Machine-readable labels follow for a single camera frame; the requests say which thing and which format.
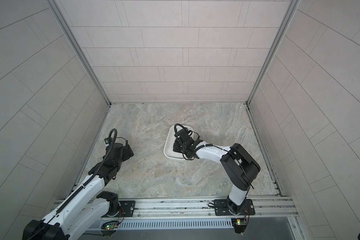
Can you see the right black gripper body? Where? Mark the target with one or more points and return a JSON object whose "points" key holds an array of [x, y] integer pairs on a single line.
{"points": [[178, 147]]}

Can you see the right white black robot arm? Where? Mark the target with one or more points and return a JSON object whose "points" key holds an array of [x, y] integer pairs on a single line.
{"points": [[241, 168]]}

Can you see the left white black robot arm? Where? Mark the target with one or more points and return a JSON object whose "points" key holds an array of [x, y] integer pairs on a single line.
{"points": [[87, 204]]}

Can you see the left green circuit board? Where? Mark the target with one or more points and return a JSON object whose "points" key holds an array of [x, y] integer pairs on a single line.
{"points": [[110, 226]]}

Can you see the right circuit board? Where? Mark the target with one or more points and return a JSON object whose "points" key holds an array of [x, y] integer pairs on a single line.
{"points": [[241, 222]]}

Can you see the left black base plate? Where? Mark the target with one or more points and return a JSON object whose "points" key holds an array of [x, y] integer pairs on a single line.
{"points": [[121, 209]]}

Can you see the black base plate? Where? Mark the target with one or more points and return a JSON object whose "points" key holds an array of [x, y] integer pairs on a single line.
{"points": [[121, 209], [229, 208]]}

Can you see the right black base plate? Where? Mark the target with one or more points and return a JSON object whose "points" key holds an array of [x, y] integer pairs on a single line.
{"points": [[229, 208]]}

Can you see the aluminium mounting rail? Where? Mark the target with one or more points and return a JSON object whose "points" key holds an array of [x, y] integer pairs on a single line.
{"points": [[200, 208]]}

